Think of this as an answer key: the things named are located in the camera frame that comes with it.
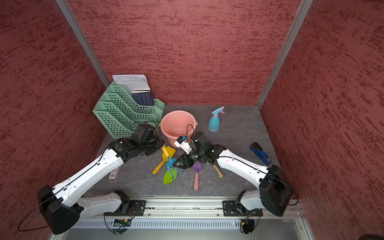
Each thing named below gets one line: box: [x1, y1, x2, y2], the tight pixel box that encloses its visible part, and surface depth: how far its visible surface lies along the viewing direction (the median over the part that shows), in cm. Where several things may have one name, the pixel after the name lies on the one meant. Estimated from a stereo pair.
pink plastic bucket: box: [159, 110, 198, 148], surface depth 94 cm
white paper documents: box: [112, 74, 151, 94], surface depth 102 cm
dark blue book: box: [131, 90, 154, 106], surface depth 109 cm
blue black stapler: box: [249, 142, 272, 166], surface depth 94 cm
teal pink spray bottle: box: [208, 106, 225, 132], surface depth 100 cm
